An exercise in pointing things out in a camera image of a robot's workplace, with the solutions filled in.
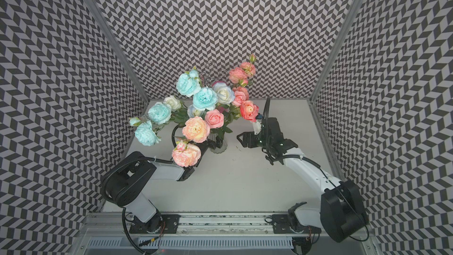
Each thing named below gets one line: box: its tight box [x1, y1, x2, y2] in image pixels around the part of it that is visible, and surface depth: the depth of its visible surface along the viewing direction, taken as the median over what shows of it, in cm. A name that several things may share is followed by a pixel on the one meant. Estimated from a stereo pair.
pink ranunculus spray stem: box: [228, 53, 257, 88], surface depth 72 cm
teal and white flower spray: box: [129, 95, 188, 147], surface depth 54 cm
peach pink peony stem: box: [171, 116, 211, 168], surface depth 50 cm
